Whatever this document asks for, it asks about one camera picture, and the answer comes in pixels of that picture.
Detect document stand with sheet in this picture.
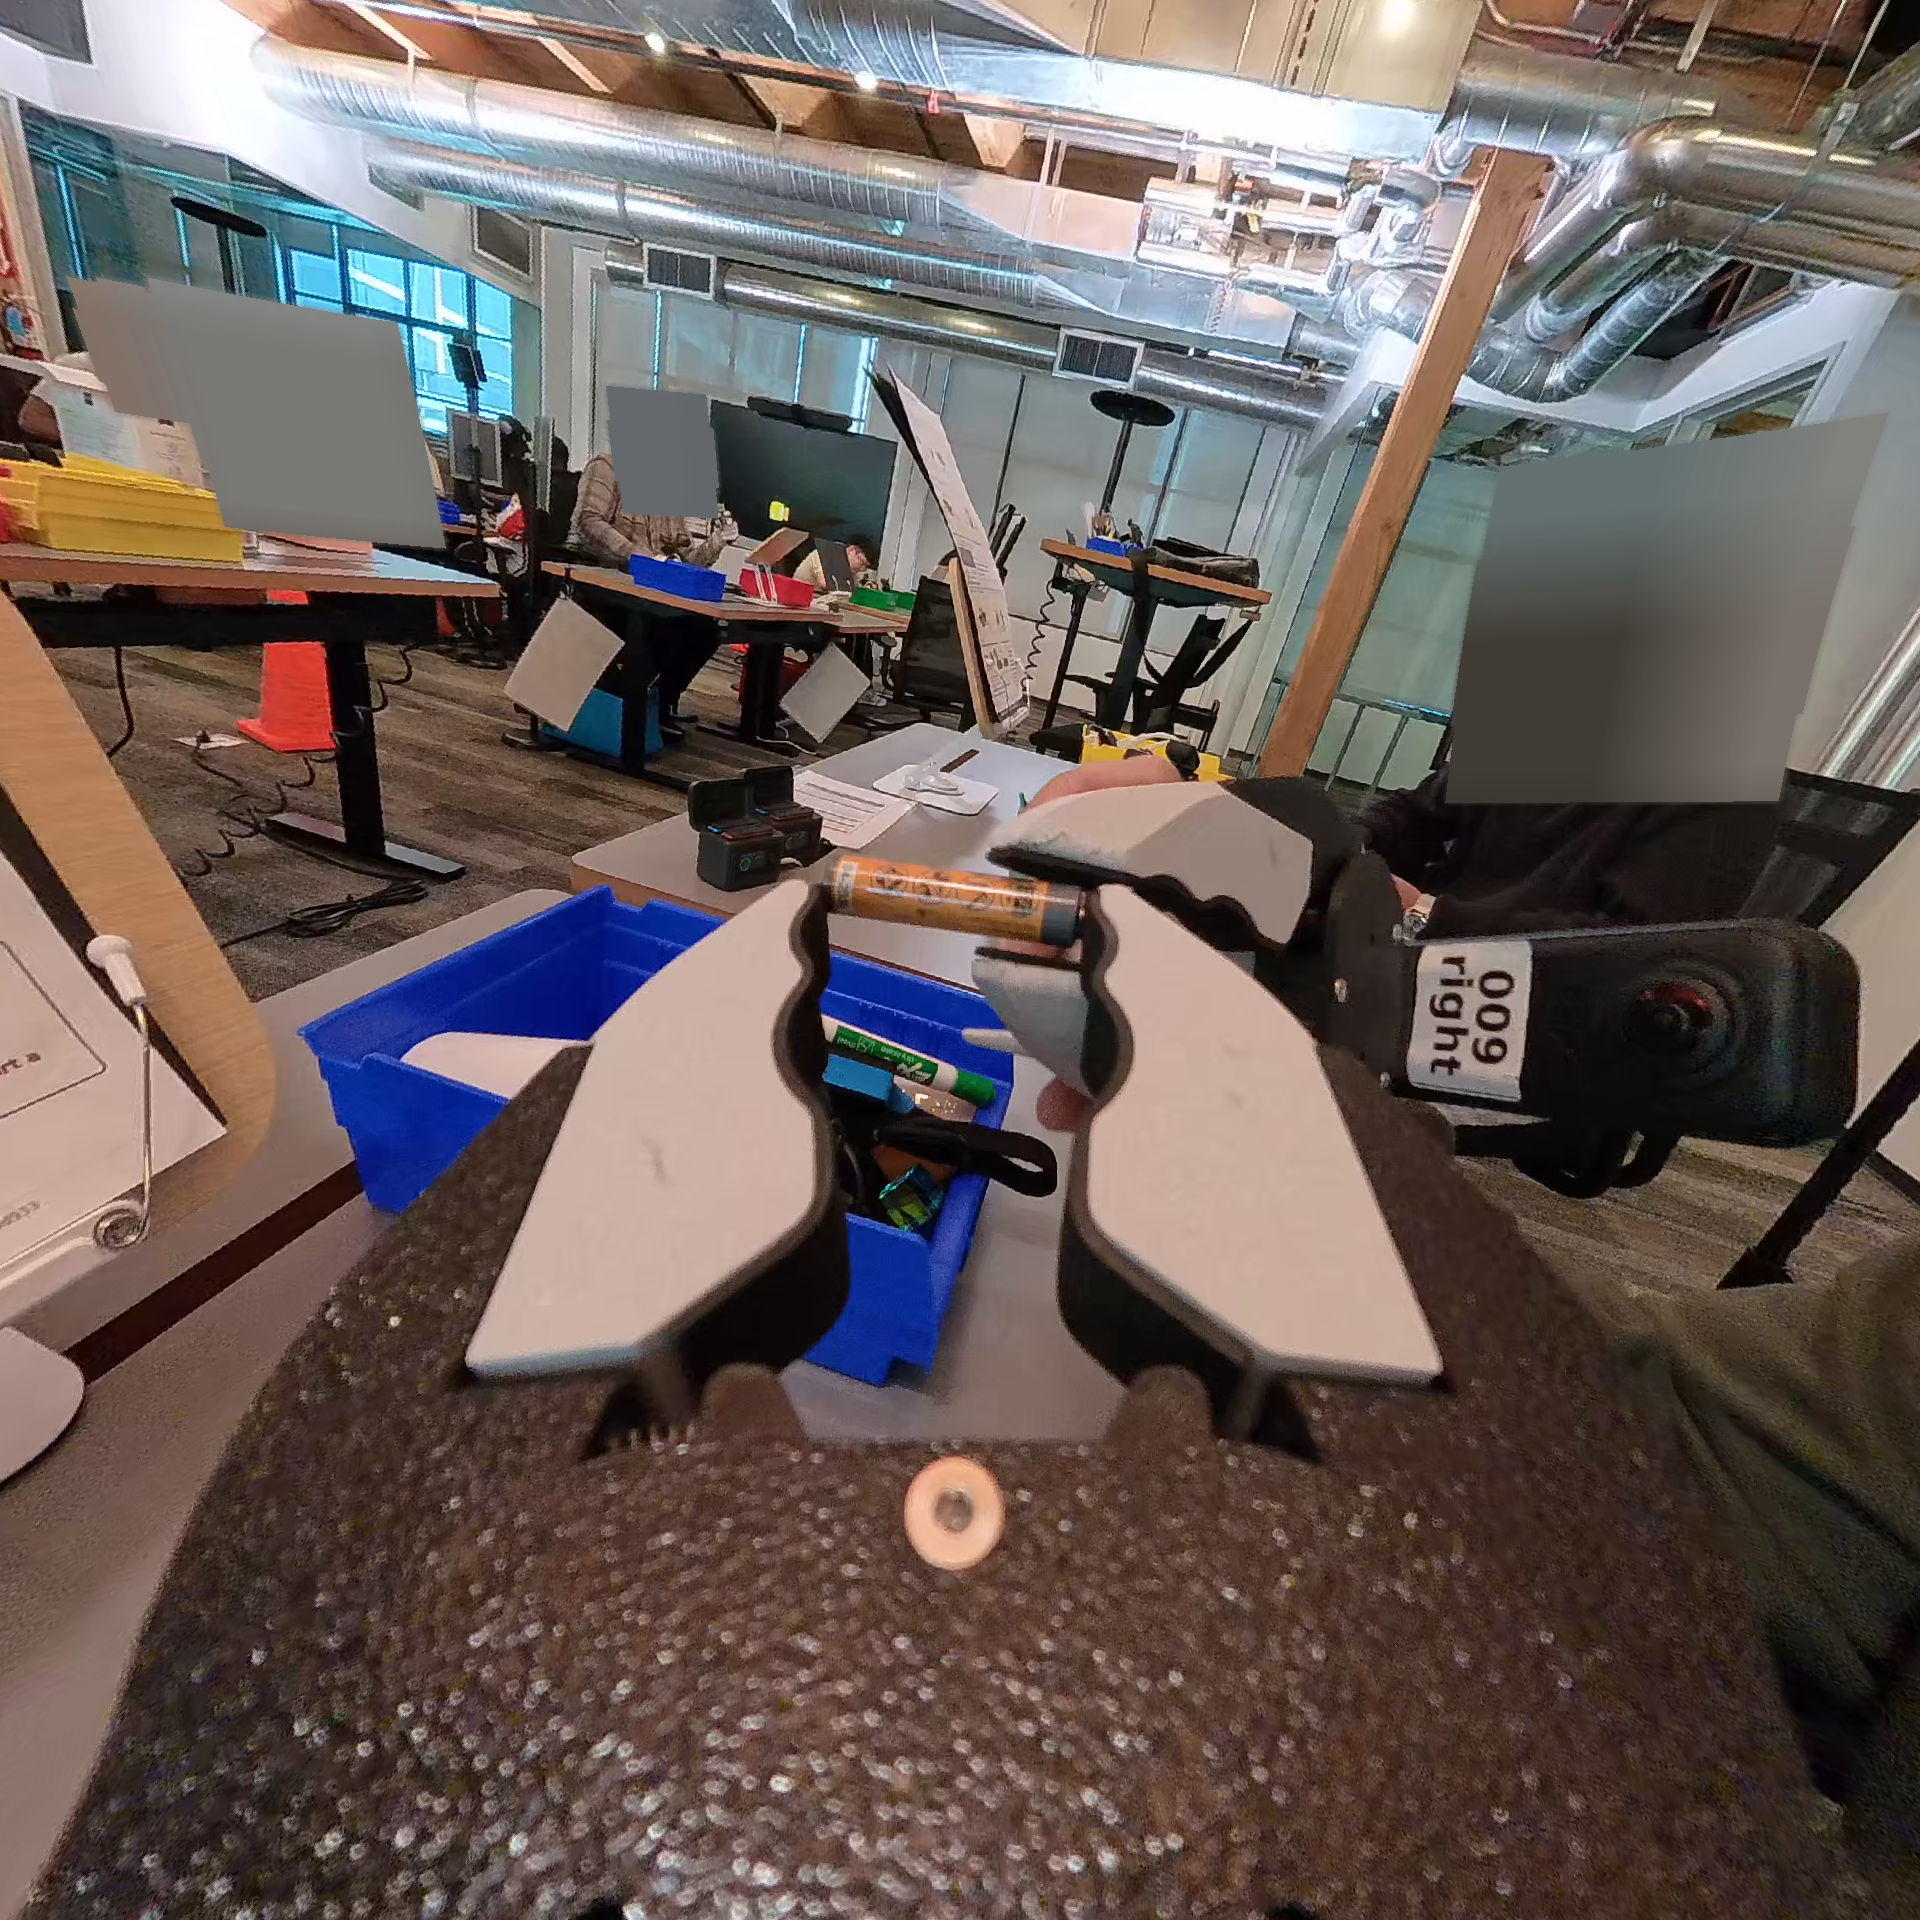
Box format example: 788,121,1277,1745
866,367,1040,741

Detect paper sheet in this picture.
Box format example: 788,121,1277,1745
791,767,914,851

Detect wooden top work desk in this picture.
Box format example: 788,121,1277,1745
538,558,902,751

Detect blue plastic bin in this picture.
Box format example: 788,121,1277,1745
298,884,1024,1389

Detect person's right hand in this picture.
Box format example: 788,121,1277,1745
1030,753,1201,1136

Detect black office chair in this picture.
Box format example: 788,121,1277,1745
885,575,975,715

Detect wire sheet clip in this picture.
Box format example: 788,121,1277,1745
84,932,156,1257

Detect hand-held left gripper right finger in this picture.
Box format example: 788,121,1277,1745
1056,887,1446,1421

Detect orange traffic cone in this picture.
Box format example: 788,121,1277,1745
234,592,337,753

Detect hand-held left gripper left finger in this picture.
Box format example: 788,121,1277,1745
464,879,856,1389

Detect black monitor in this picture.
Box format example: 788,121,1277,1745
708,398,902,559

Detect stack of yellow trays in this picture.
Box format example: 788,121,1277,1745
0,457,248,566

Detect white stand base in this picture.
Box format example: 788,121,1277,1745
0,1328,86,1487

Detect wooden post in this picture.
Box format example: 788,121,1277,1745
1256,150,1557,782

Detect blue box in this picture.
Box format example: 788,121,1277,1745
538,680,665,760

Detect instruction sheet on stand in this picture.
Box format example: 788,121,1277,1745
0,592,279,1328

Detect black camera charging case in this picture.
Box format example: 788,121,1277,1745
688,765,828,891

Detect green marker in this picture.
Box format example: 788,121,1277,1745
820,1015,998,1107

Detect black floor lamp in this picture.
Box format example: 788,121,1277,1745
1089,387,1176,529
166,193,270,295

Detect orange black battery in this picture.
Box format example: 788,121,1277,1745
815,854,1085,951

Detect grey hanging panel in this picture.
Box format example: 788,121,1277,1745
503,598,626,729
780,646,876,745

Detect wooden top standing desk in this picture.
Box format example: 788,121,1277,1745
0,537,504,881

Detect black strap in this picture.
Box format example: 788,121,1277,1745
862,1117,1057,1200

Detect silver ventilation ducts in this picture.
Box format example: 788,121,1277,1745
246,0,1920,430

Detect black pole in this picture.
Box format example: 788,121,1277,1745
1716,1036,1920,1291

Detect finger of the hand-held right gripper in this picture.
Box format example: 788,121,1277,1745
968,951,1105,1087
988,784,1317,952

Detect black frame standing desk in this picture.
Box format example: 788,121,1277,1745
1040,534,1273,741

